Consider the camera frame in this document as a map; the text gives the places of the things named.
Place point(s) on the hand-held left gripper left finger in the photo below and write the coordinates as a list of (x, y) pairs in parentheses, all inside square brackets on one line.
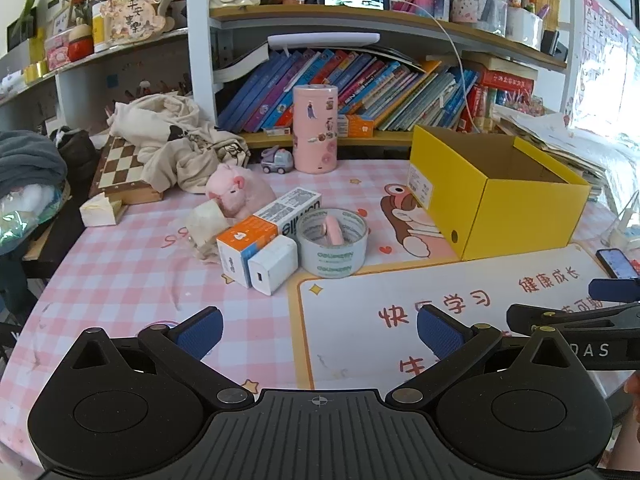
[(202, 332)]

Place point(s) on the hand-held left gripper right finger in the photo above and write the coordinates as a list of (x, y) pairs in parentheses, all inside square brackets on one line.
[(440, 332)]

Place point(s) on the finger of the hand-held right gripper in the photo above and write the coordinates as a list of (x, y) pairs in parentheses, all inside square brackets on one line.
[(612, 289), (575, 320)]

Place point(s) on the white charger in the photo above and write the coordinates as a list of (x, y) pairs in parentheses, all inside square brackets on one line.
[(272, 265)]

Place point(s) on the beige block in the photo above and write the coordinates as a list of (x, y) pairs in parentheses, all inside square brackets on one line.
[(206, 222)]

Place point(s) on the yellow cardboard box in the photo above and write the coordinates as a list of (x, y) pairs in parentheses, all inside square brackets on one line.
[(520, 210)]

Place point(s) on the clear tape roll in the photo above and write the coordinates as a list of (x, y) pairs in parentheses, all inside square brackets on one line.
[(332, 260)]

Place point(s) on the white and orange carton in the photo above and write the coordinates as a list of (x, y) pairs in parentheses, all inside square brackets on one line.
[(280, 212)]

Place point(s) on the pink plush pig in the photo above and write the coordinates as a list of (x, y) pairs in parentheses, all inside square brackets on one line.
[(237, 190)]

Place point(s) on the small pink oval case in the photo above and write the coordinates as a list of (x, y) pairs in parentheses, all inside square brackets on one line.
[(333, 231)]

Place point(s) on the pink checked desktop mat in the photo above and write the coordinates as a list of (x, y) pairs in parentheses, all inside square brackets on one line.
[(140, 270)]

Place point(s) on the person's right hand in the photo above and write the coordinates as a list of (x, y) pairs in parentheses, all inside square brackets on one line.
[(632, 435)]

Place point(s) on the dark smartphone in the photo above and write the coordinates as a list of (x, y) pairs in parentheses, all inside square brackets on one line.
[(619, 263)]

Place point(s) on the white branch stand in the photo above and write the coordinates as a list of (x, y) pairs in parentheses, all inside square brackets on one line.
[(625, 230)]

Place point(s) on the white desk pad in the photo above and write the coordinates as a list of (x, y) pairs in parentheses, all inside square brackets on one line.
[(360, 305)]

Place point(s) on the stack of papers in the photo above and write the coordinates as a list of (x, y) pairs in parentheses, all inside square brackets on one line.
[(560, 140)]

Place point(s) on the cream tissue pack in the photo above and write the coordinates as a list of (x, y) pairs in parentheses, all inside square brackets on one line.
[(102, 210)]

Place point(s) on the dark side table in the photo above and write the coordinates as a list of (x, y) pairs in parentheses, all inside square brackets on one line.
[(55, 250)]

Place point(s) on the wooden chessboard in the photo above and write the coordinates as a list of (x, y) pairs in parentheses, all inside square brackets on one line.
[(122, 175)]

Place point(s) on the grey toy car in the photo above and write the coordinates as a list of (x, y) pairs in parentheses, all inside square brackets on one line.
[(277, 161)]

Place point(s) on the beige cloth garment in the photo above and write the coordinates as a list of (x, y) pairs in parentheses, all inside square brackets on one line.
[(160, 130)]

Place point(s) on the iridescent plastic bags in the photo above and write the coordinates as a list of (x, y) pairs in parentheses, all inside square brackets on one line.
[(25, 217)]

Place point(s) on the small flat white packet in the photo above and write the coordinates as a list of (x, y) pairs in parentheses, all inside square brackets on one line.
[(278, 131)]

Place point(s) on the black bag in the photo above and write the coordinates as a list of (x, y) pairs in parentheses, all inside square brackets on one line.
[(77, 152)]

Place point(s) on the orange box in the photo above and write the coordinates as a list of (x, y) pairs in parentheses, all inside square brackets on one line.
[(359, 126)]

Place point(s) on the stack of red books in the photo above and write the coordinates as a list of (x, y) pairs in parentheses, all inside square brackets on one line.
[(502, 90)]

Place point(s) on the pink sticker canister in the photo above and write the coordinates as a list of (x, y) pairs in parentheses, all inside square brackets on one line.
[(315, 130)]

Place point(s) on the grey blanket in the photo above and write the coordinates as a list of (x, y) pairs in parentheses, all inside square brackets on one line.
[(27, 160)]

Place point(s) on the small black box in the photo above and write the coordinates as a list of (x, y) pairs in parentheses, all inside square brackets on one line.
[(555, 42)]

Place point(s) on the thick white book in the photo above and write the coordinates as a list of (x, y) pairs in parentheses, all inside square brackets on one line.
[(240, 65)]

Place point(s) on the white cup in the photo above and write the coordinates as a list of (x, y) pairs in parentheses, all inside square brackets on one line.
[(524, 27)]

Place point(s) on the white bookshelf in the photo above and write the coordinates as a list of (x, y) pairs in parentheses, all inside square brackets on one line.
[(200, 50)]

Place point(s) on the red jar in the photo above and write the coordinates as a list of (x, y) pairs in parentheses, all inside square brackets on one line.
[(81, 45)]

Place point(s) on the white lamp bar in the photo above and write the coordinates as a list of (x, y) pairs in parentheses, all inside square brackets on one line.
[(325, 41)]

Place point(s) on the pink pen holder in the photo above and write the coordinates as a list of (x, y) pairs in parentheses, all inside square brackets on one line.
[(467, 10)]

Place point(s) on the pink gift box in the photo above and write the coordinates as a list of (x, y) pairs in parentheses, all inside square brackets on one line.
[(56, 52)]

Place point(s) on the yellow and white canister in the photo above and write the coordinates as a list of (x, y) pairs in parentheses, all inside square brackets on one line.
[(100, 30)]

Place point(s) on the bunny plaque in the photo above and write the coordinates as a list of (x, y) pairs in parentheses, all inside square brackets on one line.
[(135, 7)]

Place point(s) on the alphabet wall poster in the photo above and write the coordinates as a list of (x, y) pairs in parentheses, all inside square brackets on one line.
[(602, 35)]

